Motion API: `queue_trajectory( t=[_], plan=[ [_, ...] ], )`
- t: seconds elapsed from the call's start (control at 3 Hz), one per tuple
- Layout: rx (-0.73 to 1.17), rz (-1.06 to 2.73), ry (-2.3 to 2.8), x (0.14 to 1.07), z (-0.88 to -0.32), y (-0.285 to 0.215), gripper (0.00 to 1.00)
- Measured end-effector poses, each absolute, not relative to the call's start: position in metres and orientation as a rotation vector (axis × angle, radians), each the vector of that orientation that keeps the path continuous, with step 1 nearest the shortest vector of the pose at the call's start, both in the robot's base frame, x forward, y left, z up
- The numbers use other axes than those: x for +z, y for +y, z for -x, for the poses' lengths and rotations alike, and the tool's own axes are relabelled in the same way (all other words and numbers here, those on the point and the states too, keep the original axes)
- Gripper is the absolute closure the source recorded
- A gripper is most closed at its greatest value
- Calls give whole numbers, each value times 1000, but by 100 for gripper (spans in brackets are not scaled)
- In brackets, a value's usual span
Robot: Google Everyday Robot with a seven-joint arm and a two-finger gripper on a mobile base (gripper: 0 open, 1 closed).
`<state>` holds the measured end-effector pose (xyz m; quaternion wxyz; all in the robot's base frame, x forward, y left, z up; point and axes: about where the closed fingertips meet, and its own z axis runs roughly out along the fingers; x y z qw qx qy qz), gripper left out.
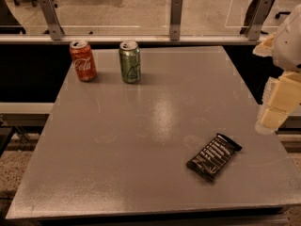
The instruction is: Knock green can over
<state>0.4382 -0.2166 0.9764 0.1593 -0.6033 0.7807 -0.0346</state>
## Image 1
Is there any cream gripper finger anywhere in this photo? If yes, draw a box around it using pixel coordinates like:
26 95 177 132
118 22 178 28
255 72 301 135
253 33 276 57

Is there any green soda can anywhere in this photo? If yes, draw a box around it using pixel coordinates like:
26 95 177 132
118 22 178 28
119 40 141 84

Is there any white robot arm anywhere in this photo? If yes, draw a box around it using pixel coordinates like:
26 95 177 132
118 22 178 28
253 5 301 135

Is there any red cola can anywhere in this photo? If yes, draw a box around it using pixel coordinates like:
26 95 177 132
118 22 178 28
70 40 97 82

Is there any black snack bar wrapper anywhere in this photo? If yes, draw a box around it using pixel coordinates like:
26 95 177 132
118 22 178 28
186 133 242 182

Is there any metal railing ledge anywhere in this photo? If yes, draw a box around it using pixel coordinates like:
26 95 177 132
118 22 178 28
0 34 267 45

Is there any right metal glass bracket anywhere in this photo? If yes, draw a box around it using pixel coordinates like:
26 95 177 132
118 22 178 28
246 0 274 41

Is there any metal glass bracket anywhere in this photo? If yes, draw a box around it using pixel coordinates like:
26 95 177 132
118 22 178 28
246 0 274 41
169 0 182 40
38 0 64 40

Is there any middle metal glass bracket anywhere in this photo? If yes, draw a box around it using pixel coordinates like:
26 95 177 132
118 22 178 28
169 0 182 40

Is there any left metal glass bracket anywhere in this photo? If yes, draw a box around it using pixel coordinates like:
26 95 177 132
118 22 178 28
38 0 64 40

